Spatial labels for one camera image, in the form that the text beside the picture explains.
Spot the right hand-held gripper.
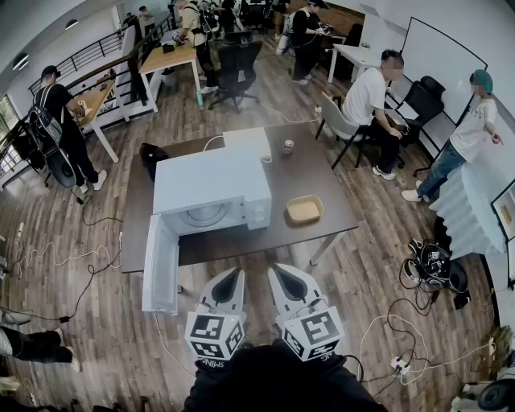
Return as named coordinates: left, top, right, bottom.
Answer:
left=268, top=264, right=345, bottom=362

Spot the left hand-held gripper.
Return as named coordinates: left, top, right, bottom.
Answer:
left=184, top=268, right=247, bottom=362

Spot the beige rectangular tray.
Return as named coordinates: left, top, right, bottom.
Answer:
left=285, top=194, right=325, bottom=225

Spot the white microwave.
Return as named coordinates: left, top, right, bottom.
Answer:
left=141, top=146, right=274, bottom=315

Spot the person's left forearm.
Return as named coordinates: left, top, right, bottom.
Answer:
left=183, top=353, right=246, bottom=412

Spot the person's right forearm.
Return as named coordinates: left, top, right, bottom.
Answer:
left=317, top=352, right=389, bottom=412

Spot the glass microwave turntable plate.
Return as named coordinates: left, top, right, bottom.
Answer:
left=178, top=200, right=229, bottom=227

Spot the person's own body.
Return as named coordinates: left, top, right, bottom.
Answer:
left=229, top=340, right=335, bottom=412

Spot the white power strip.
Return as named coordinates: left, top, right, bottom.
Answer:
left=389, top=355, right=412, bottom=384

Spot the black backpack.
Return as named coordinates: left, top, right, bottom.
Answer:
left=139, top=142, right=170, bottom=183

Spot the white rectangular box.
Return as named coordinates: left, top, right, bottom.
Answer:
left=222, top=126, right=273, bottom=161

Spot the grey chair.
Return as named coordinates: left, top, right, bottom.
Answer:
left=315, top=91, right=373, bottom=170

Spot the white corrugated sheet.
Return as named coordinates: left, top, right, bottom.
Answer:
left=428, top=160, right=509, bottom=258

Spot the black framed board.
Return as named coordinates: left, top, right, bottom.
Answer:
left=490, top=188, right=515, bottom=242

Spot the black round appliance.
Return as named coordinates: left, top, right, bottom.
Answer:
left=476, top=377, right=515, bottom=412

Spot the black metal railing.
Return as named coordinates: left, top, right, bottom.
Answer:
left=0, top=15, right=178, bottom=190

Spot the wooden desk with white legs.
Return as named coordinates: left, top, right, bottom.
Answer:
left=138, top=30, right=203, bottom=114
left=66, top=79, right=121, bottom=164

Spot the black mesh office chair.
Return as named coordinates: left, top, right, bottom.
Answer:
left=396, top=75, right=447, bottom=178

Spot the white floor cable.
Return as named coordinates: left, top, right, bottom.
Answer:
left=359, top=313, right=496, bottom=387

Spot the black harness with cables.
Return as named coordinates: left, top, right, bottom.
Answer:
left=402, top=237, right=471, bottom=295

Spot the whiteboard with black frame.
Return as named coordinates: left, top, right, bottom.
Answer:
left=400, top=16, right=488, bottom=126

